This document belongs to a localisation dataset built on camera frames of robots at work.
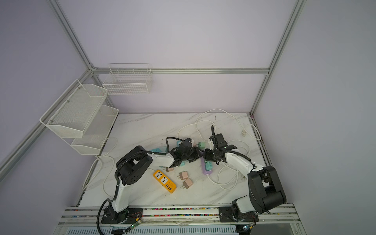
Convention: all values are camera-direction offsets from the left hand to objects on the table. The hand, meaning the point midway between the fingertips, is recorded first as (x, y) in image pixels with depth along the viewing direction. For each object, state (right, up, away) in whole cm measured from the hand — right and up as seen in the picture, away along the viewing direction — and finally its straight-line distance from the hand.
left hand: (205, 154), depth 92 cm
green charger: (-2, +5, +7) cm, 9 cm away
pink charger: (-14, -11, -6) cm, 19 cm away
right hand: (-1, 0, -3) cm, 4 cm away
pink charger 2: (-11, -15, -10) cm, 21 cm away
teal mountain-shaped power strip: (-29, +2, +3) cm, 29 cm away
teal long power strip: (-18, +5, +9) cm, 21 cm away
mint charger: (-13, -2, -16) cm, 21 cm away
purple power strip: (-1, -8, -8) cm, 12 cm away
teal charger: (+1, -4, -10) cm, 11 cm away
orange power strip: (-24, -14, -10) cm, 29 cm away
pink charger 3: (-23, -8, -4) cm, 25 cm away
